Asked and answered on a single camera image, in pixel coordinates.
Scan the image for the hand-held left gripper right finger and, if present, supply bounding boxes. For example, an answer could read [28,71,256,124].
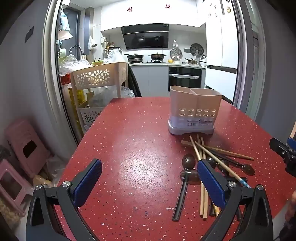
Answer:
[197,159,274,241]

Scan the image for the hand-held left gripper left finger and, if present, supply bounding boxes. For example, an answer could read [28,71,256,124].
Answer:
[26,159,103,241]

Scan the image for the wooden chopstick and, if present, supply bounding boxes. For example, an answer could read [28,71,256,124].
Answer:
[195,141,252,188]
[201,137,208,220]
[196,136,204,217]
[181,140,254,161]
[189,136,202,161]

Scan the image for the beige plastic utensil holder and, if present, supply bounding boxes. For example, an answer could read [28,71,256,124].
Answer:
[168,85,223,135]

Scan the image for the clear floor plastic bag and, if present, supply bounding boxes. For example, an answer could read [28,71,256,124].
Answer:
[32,155,67,189]

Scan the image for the pink plastic stool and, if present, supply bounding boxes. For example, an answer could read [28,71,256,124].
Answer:
[5,119,51,179]
[0,160,33,217]

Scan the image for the yellow bag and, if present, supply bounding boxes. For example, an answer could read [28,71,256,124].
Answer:
[68,85,89,110]

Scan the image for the crumpled clear plastic bag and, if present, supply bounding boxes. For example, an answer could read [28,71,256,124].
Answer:
[89,86,136,108]
[58,54,90,77]

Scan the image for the black built-in oven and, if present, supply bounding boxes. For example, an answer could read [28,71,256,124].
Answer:
[168,66,203,89]

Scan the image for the red bag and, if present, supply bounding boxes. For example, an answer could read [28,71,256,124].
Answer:
[60,74,72,86]

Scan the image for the beige flower-cutout storage cart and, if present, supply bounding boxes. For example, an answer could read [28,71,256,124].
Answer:
[70,62,129,137]

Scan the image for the black jacket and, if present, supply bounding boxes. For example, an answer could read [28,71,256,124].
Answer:
[128,65,142,98]

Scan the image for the white refrigerator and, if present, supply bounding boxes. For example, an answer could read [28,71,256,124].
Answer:
[205,0,239,103]

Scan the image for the grey lower cabinets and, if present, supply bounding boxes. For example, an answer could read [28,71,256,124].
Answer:
[128,64,169,98]

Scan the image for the dark round divided tray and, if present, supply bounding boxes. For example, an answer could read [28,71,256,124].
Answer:
[190,43,205,56]

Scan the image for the round metal steamer rack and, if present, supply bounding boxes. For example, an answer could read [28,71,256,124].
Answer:
[170,48,184,61]

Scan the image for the black wok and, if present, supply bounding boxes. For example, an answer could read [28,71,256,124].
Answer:
[124,53,145,63]

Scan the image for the condiment bottles rack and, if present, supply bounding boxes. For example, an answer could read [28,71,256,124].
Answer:
[102,41,122,58]

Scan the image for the black kitchen faucet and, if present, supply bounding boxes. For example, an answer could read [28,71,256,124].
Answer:
[69,45,84,59]

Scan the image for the lidded cooking pot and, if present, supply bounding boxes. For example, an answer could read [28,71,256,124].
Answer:
[148,52,167,62]

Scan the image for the hanging white plastic bag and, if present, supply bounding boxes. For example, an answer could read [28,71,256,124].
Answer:
[87,36,98,50]

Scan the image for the group of fridge magnets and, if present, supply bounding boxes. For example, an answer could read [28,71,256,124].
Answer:
[206,0,232,19]

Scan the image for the beige paper bag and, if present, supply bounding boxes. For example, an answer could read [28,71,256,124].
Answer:
[58,30,73,40]

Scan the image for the black range hood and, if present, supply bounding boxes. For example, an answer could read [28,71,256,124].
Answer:
[121,24,169,50]

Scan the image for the blue hanging packet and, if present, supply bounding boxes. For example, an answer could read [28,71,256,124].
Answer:
[60,13,70,32]

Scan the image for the white upper cabinets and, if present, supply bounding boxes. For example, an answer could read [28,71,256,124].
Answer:
[100,0,206,32]

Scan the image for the grey sliding door frame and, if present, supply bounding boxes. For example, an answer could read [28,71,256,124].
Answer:
[42,0,270,145]

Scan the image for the dark wall switch panel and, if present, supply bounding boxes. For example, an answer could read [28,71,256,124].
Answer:
[25,26,35,42]

